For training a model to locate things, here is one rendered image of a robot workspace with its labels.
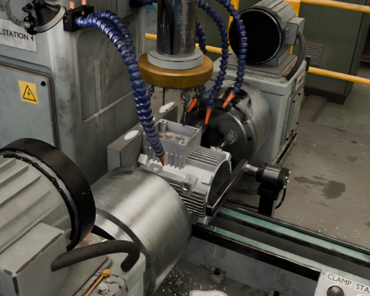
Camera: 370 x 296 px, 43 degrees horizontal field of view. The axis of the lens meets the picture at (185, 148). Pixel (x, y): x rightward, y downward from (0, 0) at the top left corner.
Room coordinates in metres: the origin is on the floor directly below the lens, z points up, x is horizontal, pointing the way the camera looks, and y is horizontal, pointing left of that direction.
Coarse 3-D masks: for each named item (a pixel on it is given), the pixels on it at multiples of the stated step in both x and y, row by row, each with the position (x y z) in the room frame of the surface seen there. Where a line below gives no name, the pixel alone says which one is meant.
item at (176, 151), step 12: (168, 120) 1.11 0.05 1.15; (144, 132) 1.04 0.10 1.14; (168, 132) 1.10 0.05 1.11; (180, 132) 1.09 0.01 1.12; (192, 132) 1.06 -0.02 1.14; (144, 144) 1.03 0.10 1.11; (168, 144) 1.00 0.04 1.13; (180, 144) 0.99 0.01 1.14; (192, 144) 1.02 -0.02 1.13; (168, 156) 1.00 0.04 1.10; (180, 156) 0.98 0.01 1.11; (180, 168) 0.98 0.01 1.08
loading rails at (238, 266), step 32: (192, 224) 0.95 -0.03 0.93; (224, 224) 1.01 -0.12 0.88; (256, 224) 0.98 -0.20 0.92; (288, 224) 0.97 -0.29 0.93; (192, 256) 0.94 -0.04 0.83; (224, 256) 0.90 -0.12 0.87; (256, 256) 0.87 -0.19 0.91; (288, 256) 0.86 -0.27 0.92; (320, 256) 0.90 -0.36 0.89; (352, 256) 0.88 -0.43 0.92; (288, 288) 0.83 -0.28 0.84
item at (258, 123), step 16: (224, 80) 1.40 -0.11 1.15; (224, 96) 1.25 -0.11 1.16; (240, 96) 1.27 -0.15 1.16; (256, 96) 1.31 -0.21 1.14; (192, 112) 1.26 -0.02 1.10; (224, 112) 1.21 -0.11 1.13; (240, 112) 1.20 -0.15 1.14; (256, 112) 1.25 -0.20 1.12; (208, 128) 1.23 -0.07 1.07; (224, 128) 1.21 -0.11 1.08; (240, 128) 1.19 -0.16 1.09; (256, 128) 1.20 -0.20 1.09; (208, 144) 1.23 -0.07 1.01; (224, 144) 1.14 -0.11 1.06; (240, 144) 1.19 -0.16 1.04; (256, 144) 1.18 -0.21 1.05; (240, 160) 1.19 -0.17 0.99
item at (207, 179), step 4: (224, 152) 1.05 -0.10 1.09; (140, 156) 1.01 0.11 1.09; (144, 156) 1.01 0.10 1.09; (148, 156) 1.02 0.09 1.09; (228, 156) 1.04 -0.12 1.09; (140, 160) 1.01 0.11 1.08; (144, 160) 1.00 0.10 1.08; (148, 160) 1.02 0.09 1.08; (228, 160) 1.04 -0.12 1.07; (144, 164) 1.00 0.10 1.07; (204, 176) 0.94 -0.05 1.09; (208, 176) 0.94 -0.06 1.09; (212, 176) 0.94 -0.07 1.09; (204, 180) 0.93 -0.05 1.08; (208, 180) 0.93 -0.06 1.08; (204, 184) 0.94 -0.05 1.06; (208, 184) 0.93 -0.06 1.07; (224, 200) 1.05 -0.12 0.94; (200, 220) 0.93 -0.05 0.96; (204, 220) 0.93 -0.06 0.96; (204, 224) 0.93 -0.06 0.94
